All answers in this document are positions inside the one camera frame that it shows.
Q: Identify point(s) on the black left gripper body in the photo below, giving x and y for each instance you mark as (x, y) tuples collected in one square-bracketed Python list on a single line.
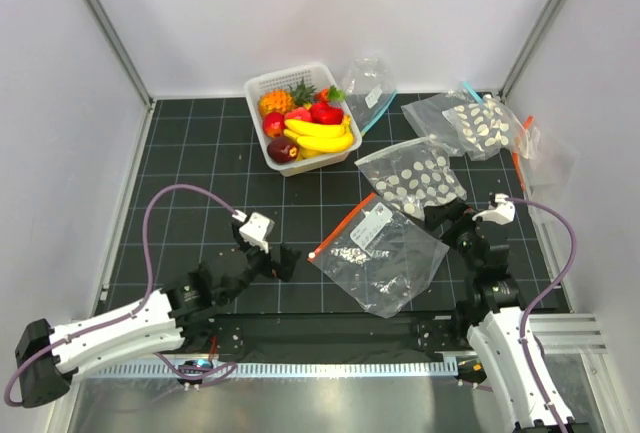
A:
[(259, 262)]

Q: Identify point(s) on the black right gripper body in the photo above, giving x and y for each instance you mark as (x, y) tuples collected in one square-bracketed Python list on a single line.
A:
[(461, 234)]

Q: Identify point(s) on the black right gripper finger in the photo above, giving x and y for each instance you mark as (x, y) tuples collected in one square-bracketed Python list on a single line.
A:
[(453, 209), (434, 220)]

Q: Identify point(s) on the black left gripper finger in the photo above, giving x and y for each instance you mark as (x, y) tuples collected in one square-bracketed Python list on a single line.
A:
[(283, 269), (288, 254)]

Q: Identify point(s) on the orange zipper clear bag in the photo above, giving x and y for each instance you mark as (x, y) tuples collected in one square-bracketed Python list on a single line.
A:
[(380, 257)]

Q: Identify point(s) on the dark red plum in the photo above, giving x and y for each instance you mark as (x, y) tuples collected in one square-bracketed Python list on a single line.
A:
[(282, 150)]

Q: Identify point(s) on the yellow banana bunch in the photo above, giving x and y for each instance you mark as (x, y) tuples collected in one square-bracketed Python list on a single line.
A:
[(315, 139)]

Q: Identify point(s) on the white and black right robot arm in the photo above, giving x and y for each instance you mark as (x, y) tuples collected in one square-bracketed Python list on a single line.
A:
[(494, 318)]

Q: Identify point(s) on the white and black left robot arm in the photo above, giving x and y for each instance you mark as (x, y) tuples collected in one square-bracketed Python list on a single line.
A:
[(175, 317)]

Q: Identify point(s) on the white dotted clear bag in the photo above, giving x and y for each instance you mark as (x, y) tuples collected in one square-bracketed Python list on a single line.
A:
[(412, 175)]

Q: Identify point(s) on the light blue zipper dotted bag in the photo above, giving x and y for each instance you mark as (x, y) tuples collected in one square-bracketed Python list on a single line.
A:
[(460, 123)]

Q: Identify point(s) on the orange zipper bag at right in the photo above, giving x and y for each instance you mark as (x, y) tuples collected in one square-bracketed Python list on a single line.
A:
[(545, 165)]

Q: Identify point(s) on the blue zipper clear bag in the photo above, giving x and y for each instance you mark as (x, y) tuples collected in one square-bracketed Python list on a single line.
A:
[(370, 89)]

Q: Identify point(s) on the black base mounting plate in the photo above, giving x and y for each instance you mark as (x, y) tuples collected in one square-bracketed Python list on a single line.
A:
[(336, 338)]

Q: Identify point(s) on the black cutting mat with grid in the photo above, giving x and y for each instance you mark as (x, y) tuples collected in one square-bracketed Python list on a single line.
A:
[(212, 143)]

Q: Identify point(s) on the red bell pepper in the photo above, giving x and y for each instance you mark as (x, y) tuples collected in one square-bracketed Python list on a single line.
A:
[(325, 114)]

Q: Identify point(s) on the orange toy pineapple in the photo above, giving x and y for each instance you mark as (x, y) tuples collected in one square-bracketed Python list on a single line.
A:
[(280, 101)]

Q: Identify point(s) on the red strawberry with leaves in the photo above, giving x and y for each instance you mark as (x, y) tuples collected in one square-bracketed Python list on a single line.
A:
[(330, 94)]

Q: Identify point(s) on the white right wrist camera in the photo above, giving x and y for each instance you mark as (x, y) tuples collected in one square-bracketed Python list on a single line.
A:
[(501, 212)]

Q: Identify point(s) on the aluminium extrusion rail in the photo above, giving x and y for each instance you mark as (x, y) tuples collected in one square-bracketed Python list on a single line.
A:
[(568, 333)]

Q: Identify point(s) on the slotted white cable duct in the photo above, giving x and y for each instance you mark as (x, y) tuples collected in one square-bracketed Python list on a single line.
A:
[(155, 369)]

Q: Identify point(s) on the aluminium frame post right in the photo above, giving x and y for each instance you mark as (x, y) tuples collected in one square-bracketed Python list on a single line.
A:
[(543, 23)]

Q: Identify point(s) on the aluminium frame post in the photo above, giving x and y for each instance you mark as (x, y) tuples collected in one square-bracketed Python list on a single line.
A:
[(543, 23), (100, 15)]

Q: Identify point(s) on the aluminium frame post left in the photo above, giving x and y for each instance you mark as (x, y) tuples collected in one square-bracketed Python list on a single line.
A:
[(100, 15)]

